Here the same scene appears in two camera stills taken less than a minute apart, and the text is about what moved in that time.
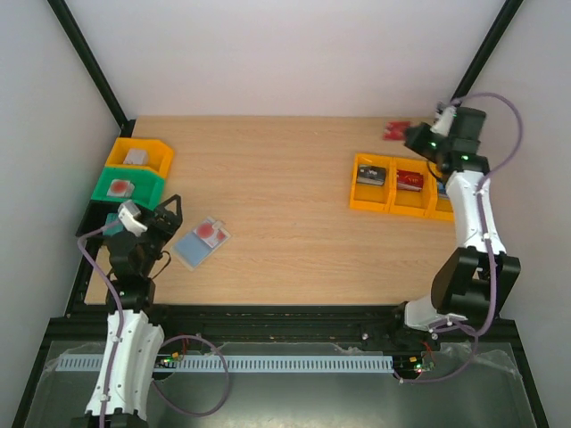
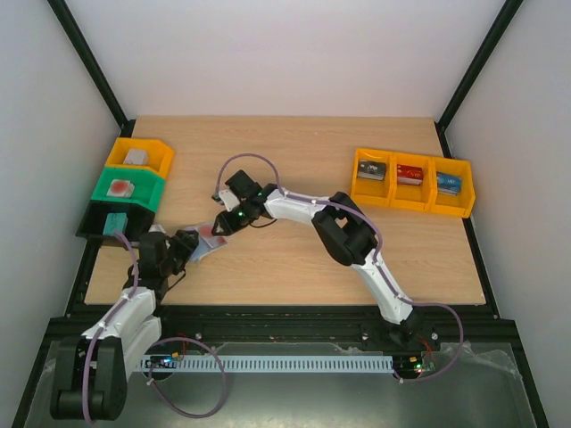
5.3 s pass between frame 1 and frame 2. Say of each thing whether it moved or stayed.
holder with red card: stayed
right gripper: moved
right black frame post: stayed
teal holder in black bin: stayed
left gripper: moved
